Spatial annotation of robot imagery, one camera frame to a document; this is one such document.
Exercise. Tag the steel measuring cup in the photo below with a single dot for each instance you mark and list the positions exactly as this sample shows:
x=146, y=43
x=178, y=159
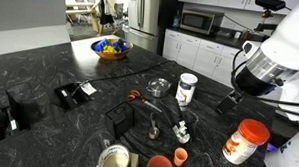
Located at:
x=154, y=132

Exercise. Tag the black handled can opener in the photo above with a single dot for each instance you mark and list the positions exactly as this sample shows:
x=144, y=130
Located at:
x=180, y=128

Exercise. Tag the small orange plastic cup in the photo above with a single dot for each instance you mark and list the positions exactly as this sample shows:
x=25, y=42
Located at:
x=180, y=156

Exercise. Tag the large orange plastic cup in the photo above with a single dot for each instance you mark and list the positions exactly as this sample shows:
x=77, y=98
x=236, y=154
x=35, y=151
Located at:
x=159, y=161

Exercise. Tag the black wire mesh holder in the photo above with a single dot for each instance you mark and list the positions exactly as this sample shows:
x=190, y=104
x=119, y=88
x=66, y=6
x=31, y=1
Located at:
x=119, y=119

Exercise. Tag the walking person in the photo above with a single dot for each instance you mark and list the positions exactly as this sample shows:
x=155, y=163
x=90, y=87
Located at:
x=107, y=11

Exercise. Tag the white cylindrical canister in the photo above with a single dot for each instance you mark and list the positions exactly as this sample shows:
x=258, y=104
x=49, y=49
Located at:
x=185, y=88

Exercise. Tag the black box on counter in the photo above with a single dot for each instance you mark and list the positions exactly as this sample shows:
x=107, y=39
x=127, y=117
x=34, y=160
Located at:
x=229, y=102

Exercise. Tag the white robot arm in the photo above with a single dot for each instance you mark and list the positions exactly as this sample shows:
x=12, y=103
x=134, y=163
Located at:
x=272, y=63

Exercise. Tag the wooden dining table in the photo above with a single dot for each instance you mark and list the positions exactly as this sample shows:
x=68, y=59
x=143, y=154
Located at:
x=84, y=8

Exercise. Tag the stainless steel refrigerator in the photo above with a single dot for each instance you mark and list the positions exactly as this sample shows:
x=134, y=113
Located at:
x=147, y=21

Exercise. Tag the white kitchen cabinets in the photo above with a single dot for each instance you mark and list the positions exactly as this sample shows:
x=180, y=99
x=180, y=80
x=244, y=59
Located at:
x=211, y=59

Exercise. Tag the countertop outlet box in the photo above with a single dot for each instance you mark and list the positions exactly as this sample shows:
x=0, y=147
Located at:
x=72, y=95
x=19, y=117

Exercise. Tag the wooden bowl with blocks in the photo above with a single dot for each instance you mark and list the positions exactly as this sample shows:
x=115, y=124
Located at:
x=112, y=49

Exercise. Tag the orange lid plastic jar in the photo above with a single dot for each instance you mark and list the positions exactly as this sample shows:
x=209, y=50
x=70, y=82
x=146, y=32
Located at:
x=243, y=142

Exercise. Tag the stainless steel microwave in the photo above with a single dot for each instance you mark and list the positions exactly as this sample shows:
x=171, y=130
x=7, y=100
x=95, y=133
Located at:
x=201, y=21

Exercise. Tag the small steel lidded pot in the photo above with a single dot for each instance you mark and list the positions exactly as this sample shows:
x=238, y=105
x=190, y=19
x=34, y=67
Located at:
x=158, y=87

